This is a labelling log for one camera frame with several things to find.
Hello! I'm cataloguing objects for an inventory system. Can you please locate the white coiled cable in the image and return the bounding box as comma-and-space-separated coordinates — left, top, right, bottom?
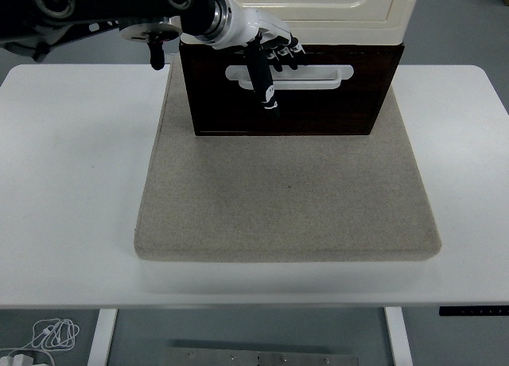
0, 317, 80, 366

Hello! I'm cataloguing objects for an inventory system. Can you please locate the cream cabinet body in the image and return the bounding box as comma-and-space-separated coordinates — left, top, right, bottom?
179, 0, 425, 47

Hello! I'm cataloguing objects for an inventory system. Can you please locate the black table control panel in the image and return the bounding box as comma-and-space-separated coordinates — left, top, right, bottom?
438, 306, 509, 317

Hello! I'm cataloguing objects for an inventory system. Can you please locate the dark wooden drawer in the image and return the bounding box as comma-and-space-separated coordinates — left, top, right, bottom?
186, 49, 398, 135

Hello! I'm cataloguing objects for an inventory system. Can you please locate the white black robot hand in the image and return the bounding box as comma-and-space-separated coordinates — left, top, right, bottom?
200, 0, 307, 119

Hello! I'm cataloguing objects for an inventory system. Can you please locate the white power adapter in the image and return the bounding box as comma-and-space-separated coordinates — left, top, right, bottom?
7, 353, 36, 366

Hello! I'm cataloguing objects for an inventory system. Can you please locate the white drawer handle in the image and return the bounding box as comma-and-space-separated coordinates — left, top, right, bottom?
225, 64, 355, 91

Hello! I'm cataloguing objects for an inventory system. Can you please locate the white table leg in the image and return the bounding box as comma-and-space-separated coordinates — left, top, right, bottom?
383, 306, 414, 366
86, 309, 119, 366

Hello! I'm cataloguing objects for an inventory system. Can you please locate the beige fabric mat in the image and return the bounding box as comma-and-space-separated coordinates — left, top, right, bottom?
134, 55, 442, 263

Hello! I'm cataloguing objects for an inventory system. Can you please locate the dark wooden drawer housing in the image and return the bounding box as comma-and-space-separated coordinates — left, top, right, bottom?
179, 39, 406, 138

